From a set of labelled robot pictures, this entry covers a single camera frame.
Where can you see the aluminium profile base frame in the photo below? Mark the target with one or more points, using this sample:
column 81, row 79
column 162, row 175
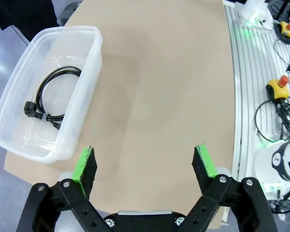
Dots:
column 246, row 72

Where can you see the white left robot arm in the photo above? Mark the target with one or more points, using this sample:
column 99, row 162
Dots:
column 280, row 164

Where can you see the person in black T-shirt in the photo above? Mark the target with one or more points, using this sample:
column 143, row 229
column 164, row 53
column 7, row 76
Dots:
column 19, row 14

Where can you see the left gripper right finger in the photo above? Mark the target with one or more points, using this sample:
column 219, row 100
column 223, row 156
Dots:
column 222, row 200

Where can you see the clear plastic storage container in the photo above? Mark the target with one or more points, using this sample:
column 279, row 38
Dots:
column 85, row 79

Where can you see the yellow emergency stop button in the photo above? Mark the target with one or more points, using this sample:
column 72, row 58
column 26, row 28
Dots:
column 286, row 29
column 278, row 89

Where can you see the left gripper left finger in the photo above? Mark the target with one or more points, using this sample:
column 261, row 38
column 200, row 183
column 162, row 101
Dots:
column 70, row 200

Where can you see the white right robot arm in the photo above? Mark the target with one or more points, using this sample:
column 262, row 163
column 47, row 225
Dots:
column 253, row 12

